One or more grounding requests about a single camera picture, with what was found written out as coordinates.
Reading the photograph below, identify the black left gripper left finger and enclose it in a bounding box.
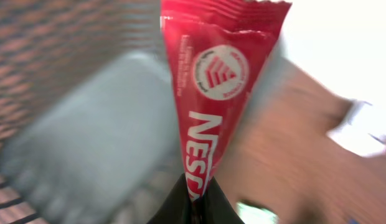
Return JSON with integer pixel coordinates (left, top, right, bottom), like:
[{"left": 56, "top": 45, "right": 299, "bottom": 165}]
[{"left": 147, "top": 174, "right": 191, "bottom": 224}]

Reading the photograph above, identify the grey plastic shopping basket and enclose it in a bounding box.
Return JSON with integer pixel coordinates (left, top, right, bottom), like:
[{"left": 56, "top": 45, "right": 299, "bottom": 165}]
[{"left": 0, "top": 0, "right": 293, "bottom": 224}]

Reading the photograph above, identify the red Nescafe stick sachet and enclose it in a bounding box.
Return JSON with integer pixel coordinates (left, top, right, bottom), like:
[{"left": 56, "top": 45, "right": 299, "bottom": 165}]
[{"left": 161, "top": 0, "right": 292, "bottom": 201}]

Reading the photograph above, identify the white teal wet wipes pack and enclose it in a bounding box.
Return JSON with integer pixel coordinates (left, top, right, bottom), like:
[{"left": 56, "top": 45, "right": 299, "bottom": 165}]
[{"left": 237, "top": 202, "right": 278, "bottom": 224}]

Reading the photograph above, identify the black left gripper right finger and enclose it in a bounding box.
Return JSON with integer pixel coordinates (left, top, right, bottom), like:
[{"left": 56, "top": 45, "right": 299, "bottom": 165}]
[{"left": 199, "top": 178, "right": 244, "bottom": 224}]

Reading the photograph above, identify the white barcode scanner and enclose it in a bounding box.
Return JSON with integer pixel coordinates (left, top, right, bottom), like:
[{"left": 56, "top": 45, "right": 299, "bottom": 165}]
[{"left": 327, "top": 100, "right": 386, "bottom": 158}]

